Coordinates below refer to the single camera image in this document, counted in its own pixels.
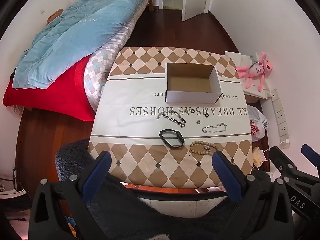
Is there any checkered printed tablecloth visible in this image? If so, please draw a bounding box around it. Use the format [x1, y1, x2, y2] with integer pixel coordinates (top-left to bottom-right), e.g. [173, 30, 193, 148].
[89, 46, 253, 189]

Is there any yellow sponge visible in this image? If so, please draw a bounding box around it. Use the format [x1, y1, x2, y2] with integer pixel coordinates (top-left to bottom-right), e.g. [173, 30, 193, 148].
[252, 146, 269, 167]

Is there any thin silver bracelet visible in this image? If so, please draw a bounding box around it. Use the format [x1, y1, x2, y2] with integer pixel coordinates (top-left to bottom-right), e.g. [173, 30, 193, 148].
[202, 122, 227, 134]

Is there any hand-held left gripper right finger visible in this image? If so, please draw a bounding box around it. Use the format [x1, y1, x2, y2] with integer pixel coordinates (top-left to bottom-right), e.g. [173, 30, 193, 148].
[212, 151, 295, 240]

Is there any white cardboard box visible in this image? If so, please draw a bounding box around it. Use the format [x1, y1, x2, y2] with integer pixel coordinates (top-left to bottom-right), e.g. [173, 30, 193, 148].
[165, 62, 223, 104]

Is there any white plastic bag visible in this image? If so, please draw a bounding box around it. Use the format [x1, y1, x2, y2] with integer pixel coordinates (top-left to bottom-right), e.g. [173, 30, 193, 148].
[247, 105, 269, 142]

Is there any thick silver chain bracelet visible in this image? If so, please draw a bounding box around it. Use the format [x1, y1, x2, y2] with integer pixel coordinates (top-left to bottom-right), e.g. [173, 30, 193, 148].
[156, 111, 187, 128]

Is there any white power strip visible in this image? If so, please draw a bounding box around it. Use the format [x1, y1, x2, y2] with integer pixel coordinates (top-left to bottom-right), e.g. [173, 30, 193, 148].
[271, 89, 290, 147]

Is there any wooden bead bracelet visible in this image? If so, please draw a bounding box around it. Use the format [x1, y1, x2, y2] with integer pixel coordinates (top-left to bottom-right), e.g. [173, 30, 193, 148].
[189, 141, 222, 155]

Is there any pink plush toy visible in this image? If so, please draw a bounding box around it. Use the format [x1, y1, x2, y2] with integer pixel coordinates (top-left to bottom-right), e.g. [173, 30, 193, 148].
[236, 52, 273, 92]

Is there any light blue quilt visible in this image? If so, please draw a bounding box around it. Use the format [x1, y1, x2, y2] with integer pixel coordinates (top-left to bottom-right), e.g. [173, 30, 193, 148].
[12, 0, 160, 90]

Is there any dark fuzzy chair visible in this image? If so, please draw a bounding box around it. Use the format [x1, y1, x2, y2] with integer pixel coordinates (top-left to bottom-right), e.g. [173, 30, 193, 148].
[54, 139, 273, 240]

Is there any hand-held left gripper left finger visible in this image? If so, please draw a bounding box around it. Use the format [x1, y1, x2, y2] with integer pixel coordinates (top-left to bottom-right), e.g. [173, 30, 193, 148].
[29, 151, 112, 240]

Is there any black fitness band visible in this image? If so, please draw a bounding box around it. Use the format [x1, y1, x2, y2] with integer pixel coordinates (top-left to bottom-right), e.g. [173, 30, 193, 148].
[159, 129, 185, 148]

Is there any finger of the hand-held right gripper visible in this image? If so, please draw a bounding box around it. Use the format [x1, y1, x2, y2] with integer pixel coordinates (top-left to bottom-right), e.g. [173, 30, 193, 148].
[269, 146, 301, 185]
[301, 144, 320, 175]

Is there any red blanket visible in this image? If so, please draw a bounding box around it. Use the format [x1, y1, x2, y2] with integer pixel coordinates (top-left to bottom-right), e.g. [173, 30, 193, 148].
[2, 55, 97, 122]

